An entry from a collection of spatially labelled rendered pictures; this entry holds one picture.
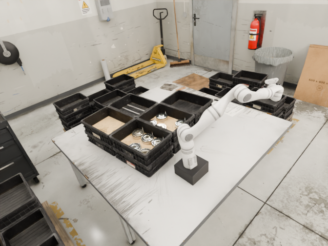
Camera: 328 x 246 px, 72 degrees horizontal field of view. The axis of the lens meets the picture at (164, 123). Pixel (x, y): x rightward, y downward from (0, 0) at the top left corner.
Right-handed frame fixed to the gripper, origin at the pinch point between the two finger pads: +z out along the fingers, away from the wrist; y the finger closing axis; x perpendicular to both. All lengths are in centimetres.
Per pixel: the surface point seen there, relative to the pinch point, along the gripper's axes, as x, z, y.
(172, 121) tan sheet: -11, -13, -83
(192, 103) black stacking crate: -6, 19, -68
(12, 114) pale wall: 21, 103, -406
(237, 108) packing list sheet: -25, 36, -27
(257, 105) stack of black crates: -36, 76, -5
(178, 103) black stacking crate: -3, 18, -81
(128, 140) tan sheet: -12, -42, -113
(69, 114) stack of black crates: 6, 45, -237
